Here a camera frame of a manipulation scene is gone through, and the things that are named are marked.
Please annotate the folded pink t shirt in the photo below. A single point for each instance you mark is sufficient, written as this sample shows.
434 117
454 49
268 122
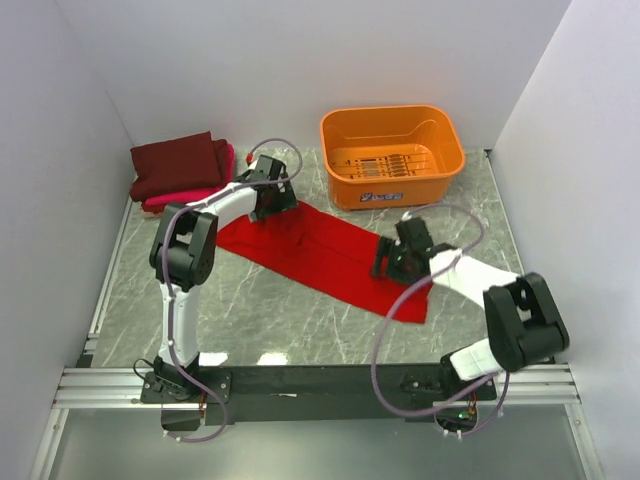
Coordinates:
170 199

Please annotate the orange plastic basket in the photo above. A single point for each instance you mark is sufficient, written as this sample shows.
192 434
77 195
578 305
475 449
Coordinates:
389 156

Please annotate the red t shirt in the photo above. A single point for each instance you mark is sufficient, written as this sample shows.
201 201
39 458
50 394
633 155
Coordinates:
317 250

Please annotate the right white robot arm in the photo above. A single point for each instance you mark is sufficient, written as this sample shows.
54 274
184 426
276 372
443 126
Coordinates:
523 323

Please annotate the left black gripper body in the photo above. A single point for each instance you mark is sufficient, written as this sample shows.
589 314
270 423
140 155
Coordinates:
280 202

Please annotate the aluminium rail frame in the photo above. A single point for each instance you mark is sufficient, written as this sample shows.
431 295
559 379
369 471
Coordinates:
119 388

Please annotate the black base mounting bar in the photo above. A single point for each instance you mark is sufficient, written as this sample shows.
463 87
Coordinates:
301 393

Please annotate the folded maroon t shirt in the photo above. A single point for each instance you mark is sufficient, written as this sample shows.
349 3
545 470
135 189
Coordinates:
183 164

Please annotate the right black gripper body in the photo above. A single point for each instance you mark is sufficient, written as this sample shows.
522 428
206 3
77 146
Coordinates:
399 269

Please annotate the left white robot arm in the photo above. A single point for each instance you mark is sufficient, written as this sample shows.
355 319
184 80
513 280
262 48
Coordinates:
183 255

